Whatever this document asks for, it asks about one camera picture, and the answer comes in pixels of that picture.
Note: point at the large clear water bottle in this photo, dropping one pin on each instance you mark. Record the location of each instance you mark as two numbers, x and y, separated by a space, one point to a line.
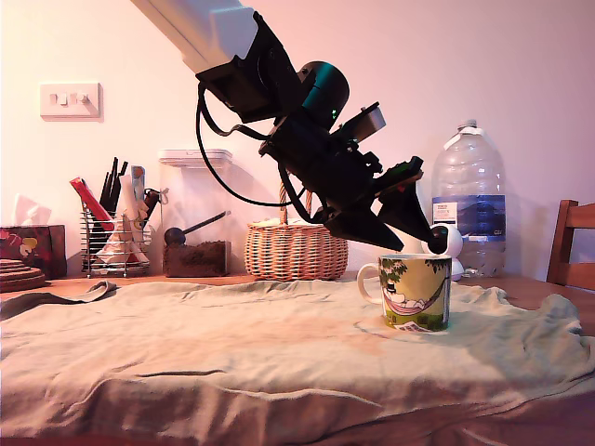
467 176

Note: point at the white wall light switch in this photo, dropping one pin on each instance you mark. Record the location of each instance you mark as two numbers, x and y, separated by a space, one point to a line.
70 102

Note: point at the pale green cloth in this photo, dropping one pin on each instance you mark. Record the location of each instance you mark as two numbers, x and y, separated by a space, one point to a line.
232 334

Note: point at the crumpled white paper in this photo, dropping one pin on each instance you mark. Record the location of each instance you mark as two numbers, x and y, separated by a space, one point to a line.
118 241

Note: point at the small white round camera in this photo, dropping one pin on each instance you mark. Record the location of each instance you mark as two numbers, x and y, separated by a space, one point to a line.
453 241

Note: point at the red packet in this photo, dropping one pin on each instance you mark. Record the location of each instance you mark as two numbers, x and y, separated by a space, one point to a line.
88 197

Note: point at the clear storage container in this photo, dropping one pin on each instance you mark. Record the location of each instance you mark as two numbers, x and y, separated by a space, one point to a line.
186 195

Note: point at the ground coffee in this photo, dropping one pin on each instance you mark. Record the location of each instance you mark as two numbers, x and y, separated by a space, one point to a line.
195 260

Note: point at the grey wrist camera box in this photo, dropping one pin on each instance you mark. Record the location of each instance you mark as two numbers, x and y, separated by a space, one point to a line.
374 121

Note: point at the cork trivet stack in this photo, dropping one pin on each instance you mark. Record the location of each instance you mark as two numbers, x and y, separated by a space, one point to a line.
21 279

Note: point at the dark coffee scoop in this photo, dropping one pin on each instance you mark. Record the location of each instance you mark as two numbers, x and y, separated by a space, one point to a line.
174 237

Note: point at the wooden chair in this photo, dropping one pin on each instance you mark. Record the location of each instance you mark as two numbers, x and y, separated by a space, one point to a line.
569 241

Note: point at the dark floral tissue box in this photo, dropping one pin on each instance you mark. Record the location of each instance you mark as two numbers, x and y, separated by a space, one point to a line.
42 251

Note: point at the tall white blue-topped packet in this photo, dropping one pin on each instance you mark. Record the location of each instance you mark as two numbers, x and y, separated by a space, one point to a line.
137 179

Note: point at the white card box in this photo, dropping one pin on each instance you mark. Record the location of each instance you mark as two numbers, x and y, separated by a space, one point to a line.
307 224
267 224

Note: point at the black chopstick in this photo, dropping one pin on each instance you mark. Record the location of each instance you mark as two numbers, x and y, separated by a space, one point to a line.
114 186
104 195

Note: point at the white tissue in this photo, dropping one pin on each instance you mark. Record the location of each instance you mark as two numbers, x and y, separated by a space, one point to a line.
30 211

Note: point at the illustrated ceramic mug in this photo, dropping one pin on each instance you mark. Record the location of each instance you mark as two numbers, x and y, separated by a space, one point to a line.
418 297

